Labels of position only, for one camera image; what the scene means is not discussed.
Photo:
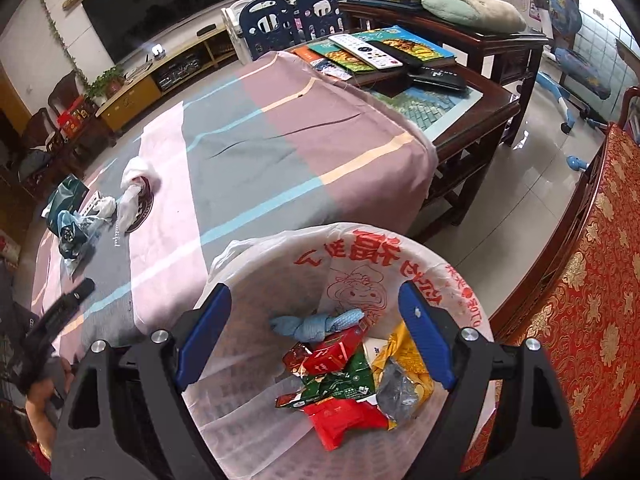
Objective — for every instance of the black remote control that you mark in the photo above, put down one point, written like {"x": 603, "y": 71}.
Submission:
{"x": 400, "y": 56}

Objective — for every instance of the red wrapper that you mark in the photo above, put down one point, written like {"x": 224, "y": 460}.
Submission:
{"x": 297, "y": 360}

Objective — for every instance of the large colourful picture book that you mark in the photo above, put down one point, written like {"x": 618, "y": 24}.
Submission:
{"x": 420, "y": 42}

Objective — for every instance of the blue child's chair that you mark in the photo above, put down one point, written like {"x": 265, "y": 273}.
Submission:
{"x": 580, "y": 65}

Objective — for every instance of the grey green cushion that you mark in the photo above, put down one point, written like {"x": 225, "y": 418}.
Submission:
{"x": 475, "y": 7}

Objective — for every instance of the light blue twisted cloth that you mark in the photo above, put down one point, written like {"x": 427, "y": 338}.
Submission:
{"x": 305, "y": 327}

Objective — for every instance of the black television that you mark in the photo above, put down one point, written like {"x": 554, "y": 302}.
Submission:
{"x": 170, "y": 0}

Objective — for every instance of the wooden glass-top coffee table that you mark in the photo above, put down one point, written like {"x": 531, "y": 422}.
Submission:
{"x": 450, "y": 110}

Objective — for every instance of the black bag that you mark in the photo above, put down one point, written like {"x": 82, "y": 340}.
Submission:
{"x": 34, "y": 166}

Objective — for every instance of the green wall vine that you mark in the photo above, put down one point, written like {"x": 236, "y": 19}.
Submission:
{"x": 57, "y": 30}

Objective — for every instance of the red gold brocade cushion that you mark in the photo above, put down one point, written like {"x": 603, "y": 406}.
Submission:
{"x": 590, "y": 285}

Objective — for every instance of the orange book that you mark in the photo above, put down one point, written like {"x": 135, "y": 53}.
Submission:
{"x": 304, "y": 53}

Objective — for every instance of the small picture cards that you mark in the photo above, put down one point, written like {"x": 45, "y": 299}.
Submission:
{"x": 330, "y": 69}

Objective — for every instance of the red white box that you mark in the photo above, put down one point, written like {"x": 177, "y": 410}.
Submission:
{"x": 7, "y": 247}

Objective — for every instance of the person's left forearm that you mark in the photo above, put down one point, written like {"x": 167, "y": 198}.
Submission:
{"x": 40, "y": 461}

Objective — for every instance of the white plastic waste basket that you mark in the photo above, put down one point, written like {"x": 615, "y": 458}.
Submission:
{"x": 240, "y": 435}

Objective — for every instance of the wooden sofa frame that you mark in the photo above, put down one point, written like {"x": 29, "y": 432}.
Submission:
{"x": 540, "y": 260}

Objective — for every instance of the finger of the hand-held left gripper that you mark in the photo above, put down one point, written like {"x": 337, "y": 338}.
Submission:
{"x": 70, "y": 302}

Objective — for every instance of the small red carton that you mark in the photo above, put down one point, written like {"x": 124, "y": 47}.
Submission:
{"x": 337, "y": 352}

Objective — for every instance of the red gift box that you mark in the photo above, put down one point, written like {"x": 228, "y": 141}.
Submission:
{"x": 76, "y": 116}

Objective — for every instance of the light blue plastic bag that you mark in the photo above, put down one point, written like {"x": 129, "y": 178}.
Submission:
{"x": 75, "y": 234}

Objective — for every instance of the striped pastel tablecloth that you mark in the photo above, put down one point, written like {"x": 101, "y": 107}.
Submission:
{"x": 250, "y": 160}

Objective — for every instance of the white crumpled tissue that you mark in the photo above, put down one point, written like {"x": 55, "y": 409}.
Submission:
{"x": 106, "y": 207}

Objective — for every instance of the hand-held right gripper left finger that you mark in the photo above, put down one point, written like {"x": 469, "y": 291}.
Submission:
{"x": 202, "y": 340}

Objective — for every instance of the yellow wooden TV cabinet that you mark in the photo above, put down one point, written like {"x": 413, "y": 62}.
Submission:
{"x": 135, "y": 100}

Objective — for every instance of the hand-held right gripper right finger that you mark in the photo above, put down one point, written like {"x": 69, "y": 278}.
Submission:
{"x": 425, "y": 335}

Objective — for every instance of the dark wooden chair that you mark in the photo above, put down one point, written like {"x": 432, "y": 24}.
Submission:
{"x": 45, "y": 130}

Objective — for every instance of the white crumpled plastic bag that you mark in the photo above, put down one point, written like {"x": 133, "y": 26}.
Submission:
{"x": 137, "y": 170}
{"x": 127, "y": 205}

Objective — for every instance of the small white device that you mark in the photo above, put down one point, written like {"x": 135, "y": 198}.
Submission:
{"x": 159, "y": 51}

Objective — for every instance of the dark wooden side table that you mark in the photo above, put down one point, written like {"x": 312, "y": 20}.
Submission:
{"x": 510, "y": 50}

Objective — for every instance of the dark green bag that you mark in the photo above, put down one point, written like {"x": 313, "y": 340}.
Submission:
{"x": 62, "y": 197}

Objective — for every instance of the small wall poster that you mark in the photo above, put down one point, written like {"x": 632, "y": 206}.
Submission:
{"x": 537, "y": 2}

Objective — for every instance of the person's left hand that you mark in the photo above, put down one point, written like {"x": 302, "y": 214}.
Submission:
{"x": 40, "y": 410}

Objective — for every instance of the white lined waste basket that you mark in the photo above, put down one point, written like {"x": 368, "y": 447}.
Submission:
{"x": 400, "y": 250}

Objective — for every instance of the green picture book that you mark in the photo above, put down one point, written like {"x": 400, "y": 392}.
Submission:
{"x": 335, "y": 55}

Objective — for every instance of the yellow snack bag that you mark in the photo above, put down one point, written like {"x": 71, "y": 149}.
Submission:
{"x": 405, "y": 355}

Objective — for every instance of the white remote control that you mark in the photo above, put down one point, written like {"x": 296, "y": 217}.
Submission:
{"x": 362, "y": 50}

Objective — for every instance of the potted green plant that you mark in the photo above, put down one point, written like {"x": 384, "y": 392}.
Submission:
{"x": 105, "y": 82}

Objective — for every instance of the white paper strip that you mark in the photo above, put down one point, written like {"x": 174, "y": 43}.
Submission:
{"x": 90, "y": 202}

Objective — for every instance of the red snack packet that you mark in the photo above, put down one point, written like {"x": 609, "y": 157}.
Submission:
{"x": 345, "y": 422}

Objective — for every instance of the blue playpen panel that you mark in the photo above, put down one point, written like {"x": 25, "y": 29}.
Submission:
{"x": 322, "y": 12}
{"x": 270, "y": 27}

